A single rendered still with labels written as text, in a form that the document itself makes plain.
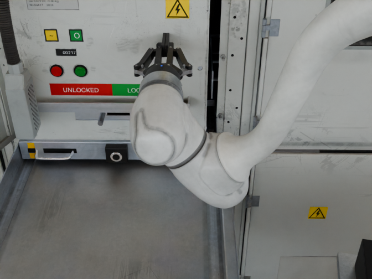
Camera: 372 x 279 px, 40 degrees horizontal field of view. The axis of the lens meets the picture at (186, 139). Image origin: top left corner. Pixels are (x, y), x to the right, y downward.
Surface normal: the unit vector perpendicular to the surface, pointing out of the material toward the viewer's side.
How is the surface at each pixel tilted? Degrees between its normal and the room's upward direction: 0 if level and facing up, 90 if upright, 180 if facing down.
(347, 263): 0
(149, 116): 17
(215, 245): 0
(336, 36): 98
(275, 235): 90
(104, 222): 0
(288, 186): 90
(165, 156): 91
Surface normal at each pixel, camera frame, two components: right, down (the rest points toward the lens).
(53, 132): -0.01, 0.58
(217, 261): 0.00, -0.81
